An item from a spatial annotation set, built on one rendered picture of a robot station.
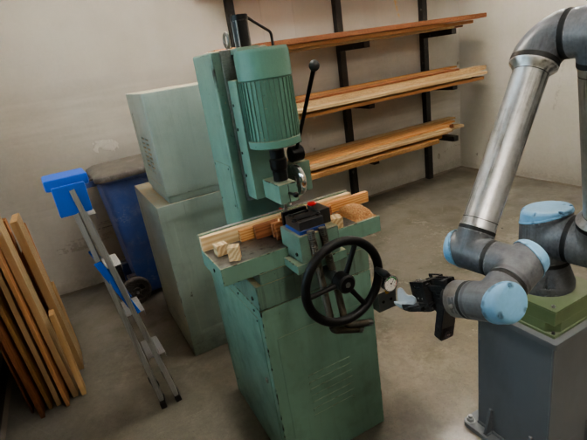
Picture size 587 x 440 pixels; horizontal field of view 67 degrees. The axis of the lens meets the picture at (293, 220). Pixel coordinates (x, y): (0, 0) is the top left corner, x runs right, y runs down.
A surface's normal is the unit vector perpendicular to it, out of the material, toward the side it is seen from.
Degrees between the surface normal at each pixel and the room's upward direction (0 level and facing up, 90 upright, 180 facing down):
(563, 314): 90
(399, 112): 90
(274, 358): 90
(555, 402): 90
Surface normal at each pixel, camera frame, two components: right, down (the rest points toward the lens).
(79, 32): 0.47, 0.23
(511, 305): 0.32, -0.04
